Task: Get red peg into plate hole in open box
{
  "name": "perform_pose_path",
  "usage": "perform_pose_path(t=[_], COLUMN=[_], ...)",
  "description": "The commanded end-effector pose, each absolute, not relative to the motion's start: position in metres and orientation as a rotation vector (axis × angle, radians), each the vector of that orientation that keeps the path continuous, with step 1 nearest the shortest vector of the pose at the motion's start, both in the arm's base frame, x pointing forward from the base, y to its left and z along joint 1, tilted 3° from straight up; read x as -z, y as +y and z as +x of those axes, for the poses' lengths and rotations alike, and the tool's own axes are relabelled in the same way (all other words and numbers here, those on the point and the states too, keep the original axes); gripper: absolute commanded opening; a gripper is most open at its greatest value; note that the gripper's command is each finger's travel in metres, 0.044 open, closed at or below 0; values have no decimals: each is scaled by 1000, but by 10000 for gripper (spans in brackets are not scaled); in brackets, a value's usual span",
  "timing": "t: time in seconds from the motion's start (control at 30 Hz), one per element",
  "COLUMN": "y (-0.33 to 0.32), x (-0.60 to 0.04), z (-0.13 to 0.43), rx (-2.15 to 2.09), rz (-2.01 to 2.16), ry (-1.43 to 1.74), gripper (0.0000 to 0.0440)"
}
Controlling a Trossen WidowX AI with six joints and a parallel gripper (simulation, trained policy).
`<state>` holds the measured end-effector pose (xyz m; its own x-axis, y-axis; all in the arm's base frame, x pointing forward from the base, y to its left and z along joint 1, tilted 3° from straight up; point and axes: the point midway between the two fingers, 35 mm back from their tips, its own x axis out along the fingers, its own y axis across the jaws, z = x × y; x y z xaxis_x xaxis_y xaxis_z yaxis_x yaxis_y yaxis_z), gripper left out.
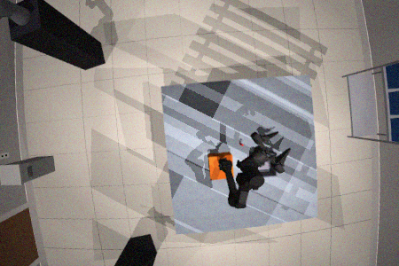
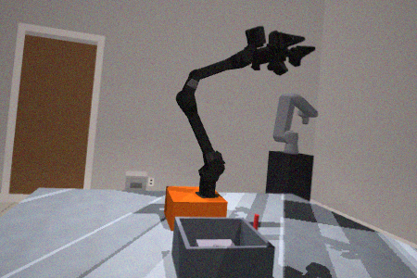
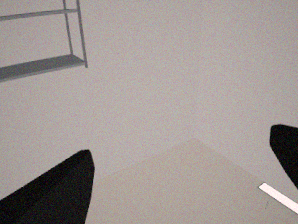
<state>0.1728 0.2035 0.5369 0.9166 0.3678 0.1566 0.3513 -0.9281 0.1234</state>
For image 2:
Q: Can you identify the red peg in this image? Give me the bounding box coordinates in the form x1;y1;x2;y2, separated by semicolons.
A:
253;215;259;229

